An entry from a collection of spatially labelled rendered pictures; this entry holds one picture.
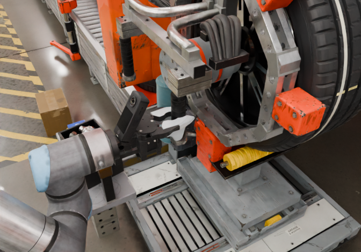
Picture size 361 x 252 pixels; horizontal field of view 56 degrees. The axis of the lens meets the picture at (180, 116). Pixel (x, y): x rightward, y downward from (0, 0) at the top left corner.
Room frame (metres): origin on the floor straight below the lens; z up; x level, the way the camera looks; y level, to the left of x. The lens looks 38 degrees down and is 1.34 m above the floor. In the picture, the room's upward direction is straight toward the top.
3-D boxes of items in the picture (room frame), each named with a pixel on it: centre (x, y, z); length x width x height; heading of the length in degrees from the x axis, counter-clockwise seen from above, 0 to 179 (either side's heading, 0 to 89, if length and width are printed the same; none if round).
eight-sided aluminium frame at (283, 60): (0.91, -0.12, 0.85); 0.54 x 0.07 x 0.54; 29
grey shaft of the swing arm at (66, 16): (2.34, 0.81, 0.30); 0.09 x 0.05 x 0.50; 29
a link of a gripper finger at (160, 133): (0.59, 0.05, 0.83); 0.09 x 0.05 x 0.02; 111
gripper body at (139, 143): (0.59, 0.11, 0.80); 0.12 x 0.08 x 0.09; 119
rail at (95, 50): (2.45, 0.80, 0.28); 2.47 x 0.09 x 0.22; 29
